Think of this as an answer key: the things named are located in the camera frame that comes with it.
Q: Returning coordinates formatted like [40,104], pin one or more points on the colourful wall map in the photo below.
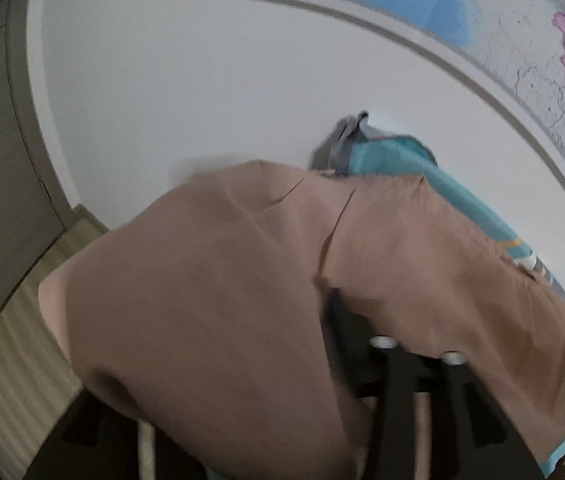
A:
[512,35]

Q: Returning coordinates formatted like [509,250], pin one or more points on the teal and grey bed sheet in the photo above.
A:
[392,157]

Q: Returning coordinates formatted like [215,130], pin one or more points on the pink jacket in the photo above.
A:
[212,285]

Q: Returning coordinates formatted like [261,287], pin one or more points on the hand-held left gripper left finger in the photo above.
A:
[97,440]

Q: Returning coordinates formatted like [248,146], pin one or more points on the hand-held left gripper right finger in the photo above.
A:
[342,330]

